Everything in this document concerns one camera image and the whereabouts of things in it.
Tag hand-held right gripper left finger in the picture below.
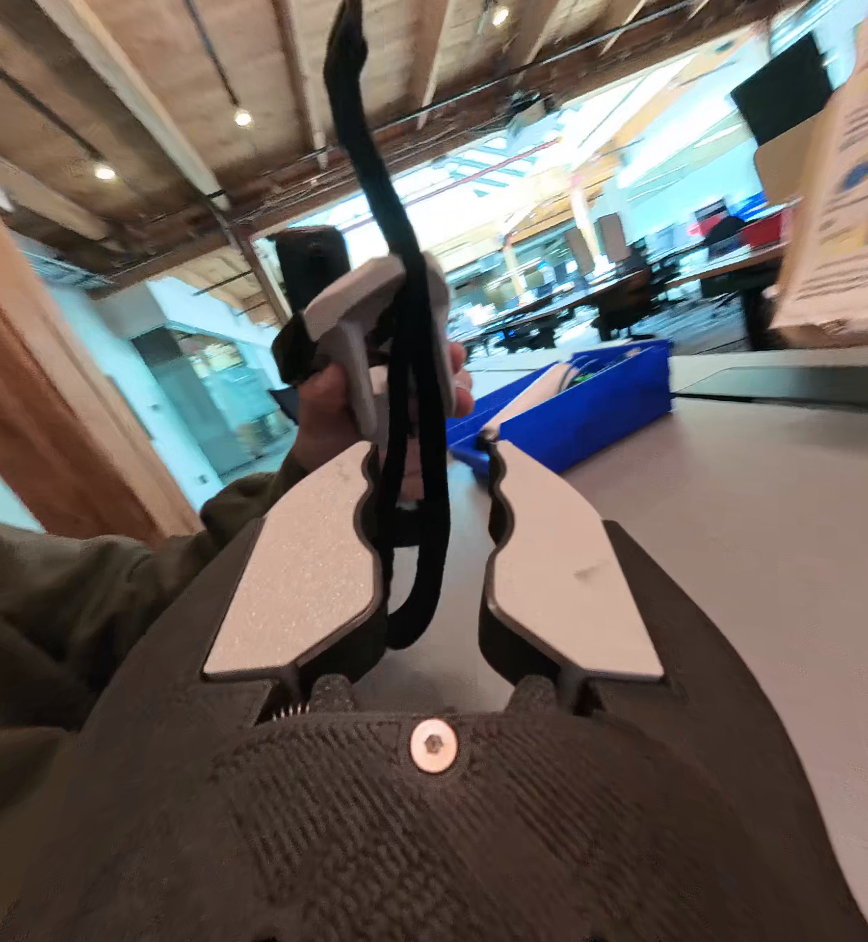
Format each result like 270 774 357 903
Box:
202 440 392 685

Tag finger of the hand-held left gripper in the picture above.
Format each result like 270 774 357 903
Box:
418 252 458 417
305 254 407 437

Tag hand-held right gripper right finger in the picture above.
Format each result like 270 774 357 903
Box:
478 439 666 689

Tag black strap with buckle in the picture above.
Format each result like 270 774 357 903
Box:
323 0 453 652

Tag blue plastic bin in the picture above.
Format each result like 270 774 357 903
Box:
446 337 675 473

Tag person's left forearm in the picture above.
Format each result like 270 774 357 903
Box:
0 455 308 737

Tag person's left hand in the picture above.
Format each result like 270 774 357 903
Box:
292 342 475 505

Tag glass partition door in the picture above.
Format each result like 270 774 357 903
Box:
131 324 295 479

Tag wide wooden column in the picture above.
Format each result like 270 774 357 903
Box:
0 191 203 546

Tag long wooden desk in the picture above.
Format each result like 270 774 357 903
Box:
471 243 791 347

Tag brown backing board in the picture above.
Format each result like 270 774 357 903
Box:
771 315 868 352

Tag beige cardboard panel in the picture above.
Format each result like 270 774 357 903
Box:
754 118 840 209

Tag black tilted panel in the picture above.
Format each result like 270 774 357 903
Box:
730 31 826 146

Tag green looped cord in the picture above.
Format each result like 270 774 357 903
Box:
574 352 628 385

